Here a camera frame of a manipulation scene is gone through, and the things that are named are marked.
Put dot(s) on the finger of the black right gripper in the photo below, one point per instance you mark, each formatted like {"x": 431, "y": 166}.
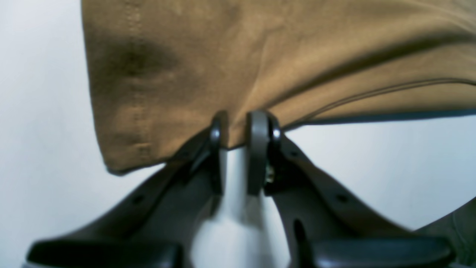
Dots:
{"x": 459, "y": 227}

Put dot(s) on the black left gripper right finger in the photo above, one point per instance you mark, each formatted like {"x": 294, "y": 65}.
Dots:
{"x": 325, "y": 224}

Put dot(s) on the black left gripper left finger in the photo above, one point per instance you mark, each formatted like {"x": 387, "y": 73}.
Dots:
{"x": 153, "y": 227}

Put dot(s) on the brown T-shirt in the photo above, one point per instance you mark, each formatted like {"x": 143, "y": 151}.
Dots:
{"x": 160, "y": 69}

